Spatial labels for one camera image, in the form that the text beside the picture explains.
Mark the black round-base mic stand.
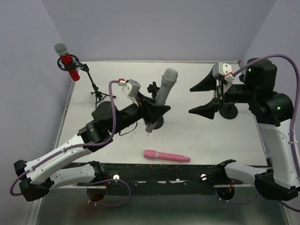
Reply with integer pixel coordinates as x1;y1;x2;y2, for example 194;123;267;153
147;82;164;130
219;104;238;120

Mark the silver microphone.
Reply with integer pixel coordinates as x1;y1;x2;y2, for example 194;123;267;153
145;68;178;133

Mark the black tripod shock-mount stand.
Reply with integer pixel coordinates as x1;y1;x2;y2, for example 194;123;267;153
71;54;109;108

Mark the red glitter microphone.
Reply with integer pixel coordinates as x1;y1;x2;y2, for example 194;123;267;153
54;43;80;82

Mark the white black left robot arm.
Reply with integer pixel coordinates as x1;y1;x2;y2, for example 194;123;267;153
14;93;156;202

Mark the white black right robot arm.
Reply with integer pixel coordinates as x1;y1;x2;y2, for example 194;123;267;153
189;56;300;201

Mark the pink microphone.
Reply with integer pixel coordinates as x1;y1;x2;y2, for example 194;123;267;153
143;150;191;162

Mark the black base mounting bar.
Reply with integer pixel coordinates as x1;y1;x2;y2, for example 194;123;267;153
90;163;232;195

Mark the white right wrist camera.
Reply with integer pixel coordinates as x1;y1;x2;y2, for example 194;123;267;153
212;61;234;83

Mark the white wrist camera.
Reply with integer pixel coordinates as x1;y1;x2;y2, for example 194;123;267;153
118;78;141;105
212;61;234;83

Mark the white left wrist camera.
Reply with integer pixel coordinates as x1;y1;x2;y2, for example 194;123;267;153
118;78;141;105

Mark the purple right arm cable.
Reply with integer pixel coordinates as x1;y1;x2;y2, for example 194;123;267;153
217;54;300;213

